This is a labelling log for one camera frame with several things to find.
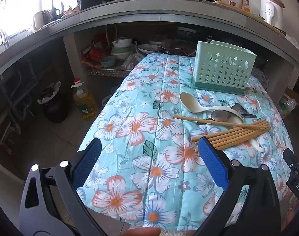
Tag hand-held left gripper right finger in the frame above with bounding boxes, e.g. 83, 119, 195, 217
194, 137, 291, 236

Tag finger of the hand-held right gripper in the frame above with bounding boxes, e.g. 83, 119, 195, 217
283, 147, 299, 175

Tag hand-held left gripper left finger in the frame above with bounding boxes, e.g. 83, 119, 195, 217
19, 137, 108, 236

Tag bunch of wooden chopsticks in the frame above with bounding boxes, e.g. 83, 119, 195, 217
173, 114, 271, 153

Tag white spoon with loop handle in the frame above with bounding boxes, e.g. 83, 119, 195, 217
224, 114, 266, 153

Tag metal spoon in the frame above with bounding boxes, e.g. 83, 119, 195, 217
196, 110, 236, 126
231, 103, 258, 118

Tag white plastic ladle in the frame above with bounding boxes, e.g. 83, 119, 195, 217
179, 92, 244, 123

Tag mint green utensil holder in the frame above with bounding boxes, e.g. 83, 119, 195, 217
192, 41, 257, 95

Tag person's left hand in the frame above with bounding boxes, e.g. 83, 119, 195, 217
120, 227, 162, 236

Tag plastic bag with green contents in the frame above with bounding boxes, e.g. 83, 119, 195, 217
277, 95, 297, 118

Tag floral quilted blanket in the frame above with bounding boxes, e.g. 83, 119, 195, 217
76, 53, 295, 231

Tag cooking oil bottle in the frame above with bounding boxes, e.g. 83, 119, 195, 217
71, 78, 99, 120

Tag cardboard box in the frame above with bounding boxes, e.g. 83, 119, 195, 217
283, 87, 299, 106

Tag black trash bin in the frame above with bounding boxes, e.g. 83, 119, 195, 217
37, 81, 69, 123

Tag purple patterned plastic bag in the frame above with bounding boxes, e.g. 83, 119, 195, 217
251, 67, 269, 89

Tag metal shelf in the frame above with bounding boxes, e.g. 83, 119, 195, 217
86, 65, 135, 78

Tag metal water pipes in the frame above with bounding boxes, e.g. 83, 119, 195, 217
0, 59, 34, 153

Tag small pale green bowl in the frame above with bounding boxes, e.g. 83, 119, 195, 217
100, 55, 117, 67

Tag red snack packets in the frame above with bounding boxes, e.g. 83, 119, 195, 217
81, 42, 108, 67

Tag stack of white bowls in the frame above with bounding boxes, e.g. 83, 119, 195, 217
111, 37, 133, 60

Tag dark cookware pile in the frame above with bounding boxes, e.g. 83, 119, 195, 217
149, 27, 204, 56

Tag white plate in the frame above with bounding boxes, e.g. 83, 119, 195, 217
137, 44, 161, 54

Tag metal faucet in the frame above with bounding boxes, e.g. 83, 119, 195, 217
0, 29, 10, 48

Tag grey kitchen counter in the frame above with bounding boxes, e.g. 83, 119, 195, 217
0, 0, 299, 84

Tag white mug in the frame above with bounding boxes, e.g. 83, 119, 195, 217
33, 11, 43, 31

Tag pink cloth item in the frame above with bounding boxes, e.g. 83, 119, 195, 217
62, 5, 80, 18

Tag dark kettle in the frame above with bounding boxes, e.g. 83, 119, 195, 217
42, 8, 61, 21

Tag wooden cutting board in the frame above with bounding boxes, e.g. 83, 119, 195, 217
213, 0, 287, 36

